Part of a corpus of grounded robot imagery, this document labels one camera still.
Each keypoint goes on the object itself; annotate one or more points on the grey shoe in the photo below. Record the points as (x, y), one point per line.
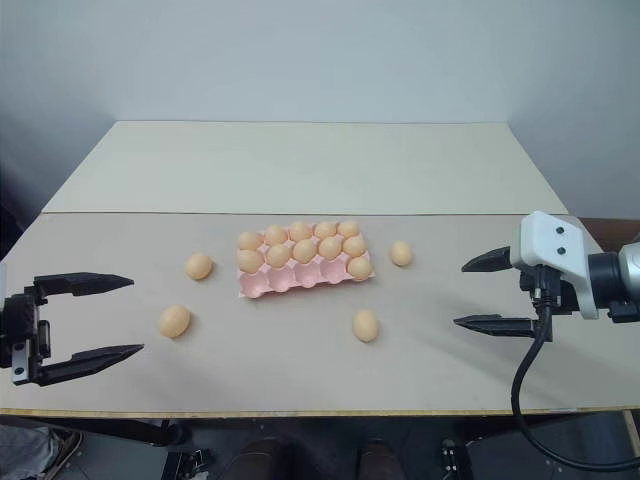
(35, 452)

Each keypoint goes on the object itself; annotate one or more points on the black clamp under table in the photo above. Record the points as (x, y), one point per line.
(452, 457)
(187, 464)

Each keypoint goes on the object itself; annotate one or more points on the beige egg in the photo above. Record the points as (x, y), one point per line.
(278, 254)
(250, 260)
(325, 229)
(401, 253)
(175, 321)
(365, 325)
(329, 247)
(354, 245)
(275, 234)
(199, 266)
(348, 229)
(300, 230)
(249, 241)
(304, 250)
(360, 267)

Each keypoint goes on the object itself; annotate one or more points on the dark brown rounded shape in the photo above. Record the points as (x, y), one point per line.
(267, 460)

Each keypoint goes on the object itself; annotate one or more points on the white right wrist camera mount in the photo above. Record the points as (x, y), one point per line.
(545, 240)

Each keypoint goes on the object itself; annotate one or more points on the pink egg tray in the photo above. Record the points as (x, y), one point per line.
(280, 282)

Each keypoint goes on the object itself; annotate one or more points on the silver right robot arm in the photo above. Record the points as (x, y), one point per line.
(627, 265)

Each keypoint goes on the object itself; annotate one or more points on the black table frame bar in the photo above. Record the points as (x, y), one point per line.
(130, 432)

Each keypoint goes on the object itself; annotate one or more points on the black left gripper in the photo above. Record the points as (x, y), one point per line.
(25, 325)

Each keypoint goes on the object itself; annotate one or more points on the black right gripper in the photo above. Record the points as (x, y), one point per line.
(562, 295)

